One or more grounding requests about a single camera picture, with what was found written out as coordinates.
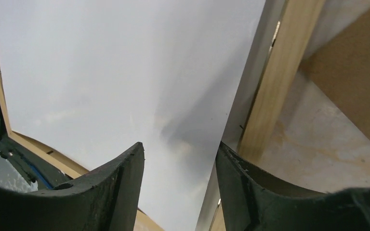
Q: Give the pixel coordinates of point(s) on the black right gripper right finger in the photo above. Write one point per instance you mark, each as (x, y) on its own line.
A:
(255, 200)

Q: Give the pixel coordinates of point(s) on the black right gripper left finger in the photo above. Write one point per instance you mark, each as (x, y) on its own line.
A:
(104, 199)

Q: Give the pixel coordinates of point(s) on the white paper mat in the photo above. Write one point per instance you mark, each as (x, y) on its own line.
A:
(245, 95)

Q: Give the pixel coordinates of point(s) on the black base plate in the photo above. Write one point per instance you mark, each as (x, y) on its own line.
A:
(23, 171)

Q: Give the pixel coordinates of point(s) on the light wooden picture frame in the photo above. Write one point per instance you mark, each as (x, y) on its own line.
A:
(274, 83)

